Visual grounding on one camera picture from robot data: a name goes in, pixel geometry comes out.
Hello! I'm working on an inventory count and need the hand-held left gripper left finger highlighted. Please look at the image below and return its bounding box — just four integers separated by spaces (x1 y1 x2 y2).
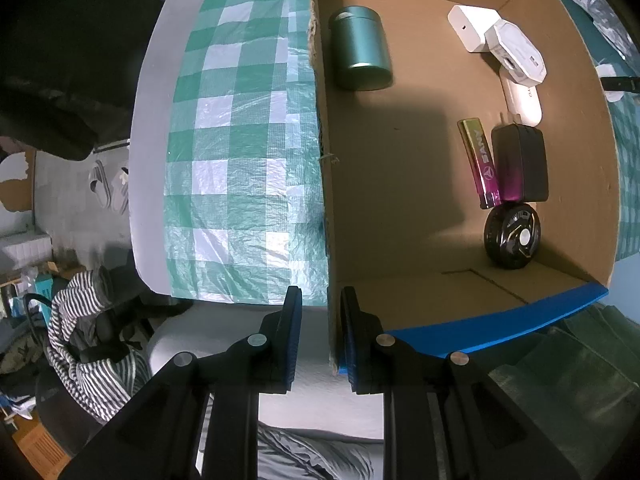
60 285 304 480

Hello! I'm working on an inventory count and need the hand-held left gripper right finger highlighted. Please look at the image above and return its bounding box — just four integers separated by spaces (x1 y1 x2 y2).
339 286 581 480

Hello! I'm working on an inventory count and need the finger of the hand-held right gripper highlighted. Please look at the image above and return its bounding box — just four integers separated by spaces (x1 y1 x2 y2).
600 76 640 93

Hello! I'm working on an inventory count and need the white oval case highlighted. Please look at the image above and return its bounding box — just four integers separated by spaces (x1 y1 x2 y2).
498 65 543 127

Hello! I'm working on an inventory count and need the white hexagonal charger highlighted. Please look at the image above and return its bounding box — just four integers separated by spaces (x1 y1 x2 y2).
484 19 548 86

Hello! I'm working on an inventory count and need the black power adapter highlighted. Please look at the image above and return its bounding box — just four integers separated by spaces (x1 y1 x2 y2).
491 112 550 204

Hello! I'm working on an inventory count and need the blue cardboard box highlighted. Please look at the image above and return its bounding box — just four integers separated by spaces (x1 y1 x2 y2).
302 0 617 376

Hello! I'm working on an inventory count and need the iridescent lighter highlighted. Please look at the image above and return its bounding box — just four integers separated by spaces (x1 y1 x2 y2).
456 117 502 210

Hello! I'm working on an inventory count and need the round black white device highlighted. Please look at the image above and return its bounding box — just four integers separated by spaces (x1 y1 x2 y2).
483 202 542 269

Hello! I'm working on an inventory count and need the teal metal tin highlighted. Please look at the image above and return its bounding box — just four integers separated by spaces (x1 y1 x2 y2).
327 6 393 92

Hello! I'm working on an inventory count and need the grey bedding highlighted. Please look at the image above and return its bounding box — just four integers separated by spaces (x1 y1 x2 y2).
257 422 376 480

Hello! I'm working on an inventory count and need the green checkered tablecloth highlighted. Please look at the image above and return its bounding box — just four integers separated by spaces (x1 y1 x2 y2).
162 0 640 306

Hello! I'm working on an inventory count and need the black office chair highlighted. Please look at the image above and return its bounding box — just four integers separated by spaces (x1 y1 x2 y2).
22 292 156 426

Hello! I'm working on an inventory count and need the striped cloth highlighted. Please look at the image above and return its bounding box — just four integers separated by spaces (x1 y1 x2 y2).
47 270 151 423

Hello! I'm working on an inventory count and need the dark green cloth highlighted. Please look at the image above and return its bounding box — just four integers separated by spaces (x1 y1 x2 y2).
487 305 640 480

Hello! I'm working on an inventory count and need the teal carton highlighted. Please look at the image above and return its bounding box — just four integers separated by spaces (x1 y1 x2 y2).
36 275 57 311

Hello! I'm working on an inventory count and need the white ribbed storage box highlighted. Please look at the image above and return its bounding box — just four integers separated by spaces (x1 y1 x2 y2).
0 232 53 266

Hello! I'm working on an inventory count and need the black hanging clothing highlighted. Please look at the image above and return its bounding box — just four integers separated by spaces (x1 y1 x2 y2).
0 0 166 161

